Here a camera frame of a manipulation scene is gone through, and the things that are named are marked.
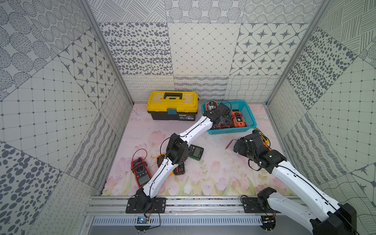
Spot green multimeter with leads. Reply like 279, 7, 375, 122
215, 117, 235, 130

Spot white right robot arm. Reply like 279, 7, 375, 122
234, 132, 358, 235

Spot teal plastic basket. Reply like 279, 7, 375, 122
208, 100, 257, 135

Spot black multimeter red leads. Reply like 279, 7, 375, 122
173, 164, 185, 176

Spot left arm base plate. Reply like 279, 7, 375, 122
126, 196, 166, 214

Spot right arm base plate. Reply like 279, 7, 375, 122
240, 197, 280, 214

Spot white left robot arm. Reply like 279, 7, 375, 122
134, 103, 230, 212

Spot aluminium mounting rail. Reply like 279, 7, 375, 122
81, 196, 305, 233

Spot yellow black toolbox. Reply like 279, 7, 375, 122
146, 91, 199, 121

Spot dark green wide multimeter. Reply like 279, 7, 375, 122
189, 145, 204, 161

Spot red multimeter near left arm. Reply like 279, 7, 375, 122
131, 158, 152, 188

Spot orange red multimeter pair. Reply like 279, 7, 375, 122
205, 101, 218, 111

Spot yellow utility knife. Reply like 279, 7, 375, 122
255, 127, 270, 145

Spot yellow orange multimeter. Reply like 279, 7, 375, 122
156, 153, 165, 167

